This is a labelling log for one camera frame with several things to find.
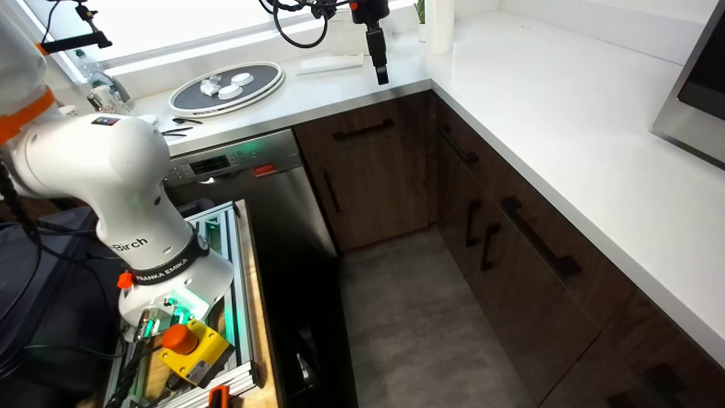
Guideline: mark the white round lid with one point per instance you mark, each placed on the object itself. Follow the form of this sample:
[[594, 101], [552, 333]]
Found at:
[[242, 79], [230, 92]]

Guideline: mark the brown wooden cabinet door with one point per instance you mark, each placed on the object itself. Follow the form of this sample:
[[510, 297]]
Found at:
[[538, 328], [379, 192], [453, 226]]

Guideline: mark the steel microwave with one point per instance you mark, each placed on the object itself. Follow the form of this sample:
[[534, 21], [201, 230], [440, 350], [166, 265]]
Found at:
[[694, 96]]

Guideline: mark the brown wooden drawer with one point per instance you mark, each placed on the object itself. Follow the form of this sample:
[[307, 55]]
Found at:
[[362, 116], [589, 272], [634, 362], [481, 136]]

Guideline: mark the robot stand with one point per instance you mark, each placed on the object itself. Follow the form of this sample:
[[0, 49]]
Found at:
[[249, 317]]

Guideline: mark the black utensil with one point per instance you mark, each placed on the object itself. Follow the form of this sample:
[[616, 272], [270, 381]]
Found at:
[[187, 120], [177, 131]]

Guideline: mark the clear plastic bottle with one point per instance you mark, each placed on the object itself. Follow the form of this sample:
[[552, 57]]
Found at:
[[99, 73]]

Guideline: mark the yellow emergency stop box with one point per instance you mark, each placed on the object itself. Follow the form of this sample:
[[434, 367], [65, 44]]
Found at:
[[201, 354]]

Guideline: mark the round grey tray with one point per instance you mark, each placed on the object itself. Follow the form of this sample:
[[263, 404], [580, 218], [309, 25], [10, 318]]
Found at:
[[192, 99]]

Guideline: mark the white paper towel roll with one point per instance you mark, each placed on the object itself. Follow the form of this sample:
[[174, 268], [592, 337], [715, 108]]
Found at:
[[440, 25]]

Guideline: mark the small potted plant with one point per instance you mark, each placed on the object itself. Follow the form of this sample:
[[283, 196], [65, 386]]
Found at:
[[421, 17]]

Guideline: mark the window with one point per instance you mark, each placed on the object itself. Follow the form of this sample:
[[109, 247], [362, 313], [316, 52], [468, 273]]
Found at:
[[170, 22]]

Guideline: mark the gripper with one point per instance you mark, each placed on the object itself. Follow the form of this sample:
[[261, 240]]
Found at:
[[371, 10]]

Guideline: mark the crumpled white wrapper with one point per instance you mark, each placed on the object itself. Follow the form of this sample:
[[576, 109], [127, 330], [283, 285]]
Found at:
[[210, 86]]

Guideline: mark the orange clamp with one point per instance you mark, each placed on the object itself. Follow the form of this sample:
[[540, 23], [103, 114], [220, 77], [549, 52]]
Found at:
[[218, 396]]

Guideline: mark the steel dishwasher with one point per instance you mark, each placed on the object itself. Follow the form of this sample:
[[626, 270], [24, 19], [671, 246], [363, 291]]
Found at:
[[272, 226]]

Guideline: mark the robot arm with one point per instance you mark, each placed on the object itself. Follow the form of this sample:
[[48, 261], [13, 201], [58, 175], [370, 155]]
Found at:
[[107, 164]]

